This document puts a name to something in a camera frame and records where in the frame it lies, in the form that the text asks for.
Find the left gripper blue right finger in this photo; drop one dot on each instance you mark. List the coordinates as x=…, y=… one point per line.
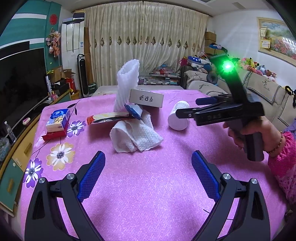
x=208, y=174

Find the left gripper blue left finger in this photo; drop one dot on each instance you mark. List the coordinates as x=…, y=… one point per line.
x=88, y=174

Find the white bamboo print box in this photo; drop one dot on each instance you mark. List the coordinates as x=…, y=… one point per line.
x=147, y=98

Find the white foam net sleeve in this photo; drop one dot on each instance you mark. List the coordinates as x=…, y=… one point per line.
x=127, y=79

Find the blue white powder sachet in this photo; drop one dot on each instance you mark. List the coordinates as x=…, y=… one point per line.
x=134, y=110

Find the beige sofa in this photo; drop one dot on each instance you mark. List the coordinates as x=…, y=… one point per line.
x=277, y=103

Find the pile of plush toys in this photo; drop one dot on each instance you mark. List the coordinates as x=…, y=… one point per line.
x=250, y=65

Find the red flat packet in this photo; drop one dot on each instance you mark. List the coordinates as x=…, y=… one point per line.
x=53, y=133

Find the crumpled white paper towel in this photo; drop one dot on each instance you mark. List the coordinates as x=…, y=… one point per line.
x=132, y=135

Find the pink floral tablecloth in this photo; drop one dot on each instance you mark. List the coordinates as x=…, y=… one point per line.
x=154, y=194

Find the blue tissue packet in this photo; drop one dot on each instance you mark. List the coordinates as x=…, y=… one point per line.
x=58, y=120

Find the red yellow snack wrapper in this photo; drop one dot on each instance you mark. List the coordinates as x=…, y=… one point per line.
x=108, y=117

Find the framed landscape painting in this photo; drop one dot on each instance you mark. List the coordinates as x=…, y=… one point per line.
x=275, y=39

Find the floral bed mattress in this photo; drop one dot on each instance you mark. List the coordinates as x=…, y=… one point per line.
x=112, y=89

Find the clear water bottle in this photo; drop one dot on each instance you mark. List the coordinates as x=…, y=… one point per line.
x=10, y=132

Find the cream embroidered curtain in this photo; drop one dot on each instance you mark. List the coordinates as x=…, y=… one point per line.
x=153, y=33

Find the large black television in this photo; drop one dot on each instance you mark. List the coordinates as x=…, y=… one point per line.
x=23, y=88

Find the black tower fan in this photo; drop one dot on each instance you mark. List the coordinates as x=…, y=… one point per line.
x=82, y=75

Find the artificial flower decoration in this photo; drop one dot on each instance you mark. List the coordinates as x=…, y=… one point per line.
x=53, y=42

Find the white standing air conditioner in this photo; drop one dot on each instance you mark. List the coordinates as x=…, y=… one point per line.
x=72, y=42

